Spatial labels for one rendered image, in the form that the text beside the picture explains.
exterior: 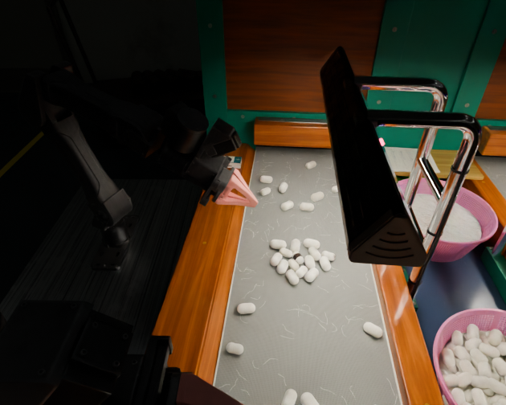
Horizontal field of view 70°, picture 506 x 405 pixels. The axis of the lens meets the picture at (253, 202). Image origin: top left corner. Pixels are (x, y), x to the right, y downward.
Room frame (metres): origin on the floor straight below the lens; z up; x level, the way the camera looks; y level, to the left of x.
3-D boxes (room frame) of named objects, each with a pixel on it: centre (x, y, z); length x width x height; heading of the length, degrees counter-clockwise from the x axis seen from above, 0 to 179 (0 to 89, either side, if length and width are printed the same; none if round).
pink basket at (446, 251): (0.72, -0.47, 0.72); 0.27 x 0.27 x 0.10
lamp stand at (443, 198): (0.57, -0.25, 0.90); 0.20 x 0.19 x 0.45; 175
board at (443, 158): (0.94, -0.49, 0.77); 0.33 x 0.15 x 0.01; 85
